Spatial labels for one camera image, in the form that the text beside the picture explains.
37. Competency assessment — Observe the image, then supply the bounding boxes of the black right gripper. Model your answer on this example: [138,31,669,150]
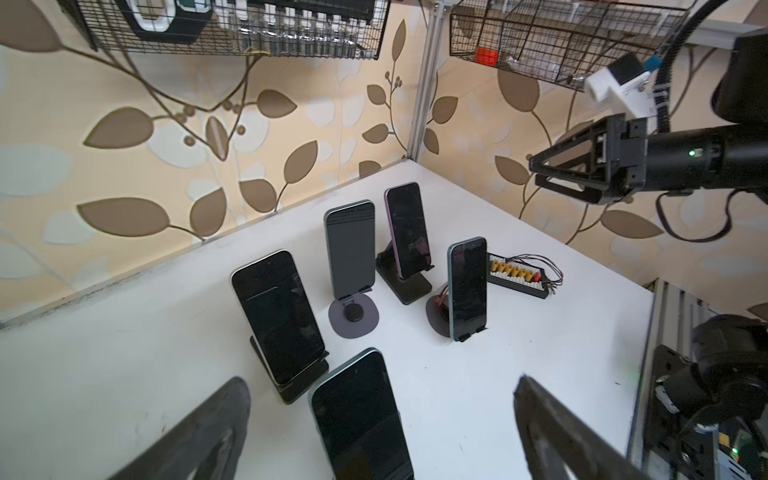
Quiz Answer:
[529,114,648,204]

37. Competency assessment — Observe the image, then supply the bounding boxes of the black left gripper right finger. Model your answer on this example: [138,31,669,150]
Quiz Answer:
[513,375,647,480]

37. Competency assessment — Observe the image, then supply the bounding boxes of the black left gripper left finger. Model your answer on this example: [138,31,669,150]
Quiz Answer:
[112,377,251,479]

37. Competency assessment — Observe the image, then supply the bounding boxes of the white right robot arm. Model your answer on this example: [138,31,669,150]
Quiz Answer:
[530,29,767,479]

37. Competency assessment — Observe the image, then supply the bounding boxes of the black flat phone stand left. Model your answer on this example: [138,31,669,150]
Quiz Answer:
[250,333,329,405]

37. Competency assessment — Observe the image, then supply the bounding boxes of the silver phone left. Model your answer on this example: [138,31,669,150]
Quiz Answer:
[231,250,325,385]

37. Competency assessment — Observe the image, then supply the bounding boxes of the grey round phone stand back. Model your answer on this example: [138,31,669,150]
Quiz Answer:
[328,288,380,339]

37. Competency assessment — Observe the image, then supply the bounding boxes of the purple phone back right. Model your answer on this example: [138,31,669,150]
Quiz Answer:
[384,182,432,280]

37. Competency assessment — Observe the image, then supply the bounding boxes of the black flat stand back right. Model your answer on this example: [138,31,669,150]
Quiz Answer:
[375,242,432,305]

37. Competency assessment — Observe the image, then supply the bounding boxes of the black charging board yellow plugs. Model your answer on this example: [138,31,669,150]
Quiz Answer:
[486,253,564,299]

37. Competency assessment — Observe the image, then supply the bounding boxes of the red cap in basket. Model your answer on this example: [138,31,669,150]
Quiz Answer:
[472,47,499,68]

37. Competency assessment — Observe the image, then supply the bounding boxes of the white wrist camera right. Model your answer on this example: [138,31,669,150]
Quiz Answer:
[584,53,656,119]

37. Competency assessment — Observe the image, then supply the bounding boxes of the black wire basket right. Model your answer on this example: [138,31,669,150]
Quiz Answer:
[449,0,696,91]

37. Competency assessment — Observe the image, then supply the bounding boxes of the black wire basket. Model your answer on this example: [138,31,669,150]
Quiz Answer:
[449,0,696,91]
[59,0,391,60]

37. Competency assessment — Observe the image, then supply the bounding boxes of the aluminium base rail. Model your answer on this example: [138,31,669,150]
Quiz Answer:
[626,278,717,479]

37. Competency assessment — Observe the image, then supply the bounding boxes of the black wire basket back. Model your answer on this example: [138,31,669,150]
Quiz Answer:
[59,0,391,60]

